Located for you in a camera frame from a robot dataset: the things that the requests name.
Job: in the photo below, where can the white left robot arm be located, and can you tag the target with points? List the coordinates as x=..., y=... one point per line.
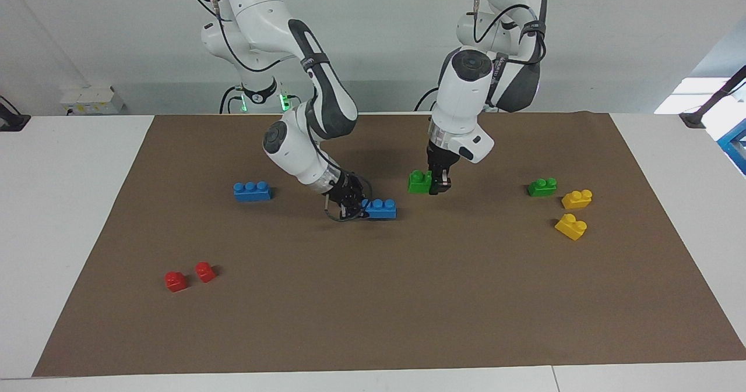
x=466, y=95

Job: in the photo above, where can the black camera stand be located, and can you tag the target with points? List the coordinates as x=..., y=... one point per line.
x=714, y=98

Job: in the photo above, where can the green two-stud toy brick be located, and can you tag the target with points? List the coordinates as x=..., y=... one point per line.
x=542, y=187
x=419, y=182

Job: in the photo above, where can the blue three-stud toy brick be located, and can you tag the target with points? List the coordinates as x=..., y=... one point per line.
x=382, y=208
x=252, y=191

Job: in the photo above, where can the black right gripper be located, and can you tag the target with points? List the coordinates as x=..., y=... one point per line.
x=347, y=197

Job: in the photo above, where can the white wall box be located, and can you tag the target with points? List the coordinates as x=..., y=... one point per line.
x=93, y=101

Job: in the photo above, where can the red one-stud toy brick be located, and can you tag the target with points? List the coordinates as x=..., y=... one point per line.
x=175, y=281
x=205, y=271

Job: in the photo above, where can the brown paper table mat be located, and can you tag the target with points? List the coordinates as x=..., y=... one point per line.
x=379, y=299

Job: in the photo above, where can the black table clamp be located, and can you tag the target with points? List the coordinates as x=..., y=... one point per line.
x=13, y=119

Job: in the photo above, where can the blue crate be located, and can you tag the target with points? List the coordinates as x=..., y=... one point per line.
x=735, y=144

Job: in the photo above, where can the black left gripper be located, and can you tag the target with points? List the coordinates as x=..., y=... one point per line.
x=443, y=160

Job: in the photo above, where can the yellow two-stud toy brick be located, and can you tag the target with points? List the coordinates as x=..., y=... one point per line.
x=577, y=198
x=571, y=226

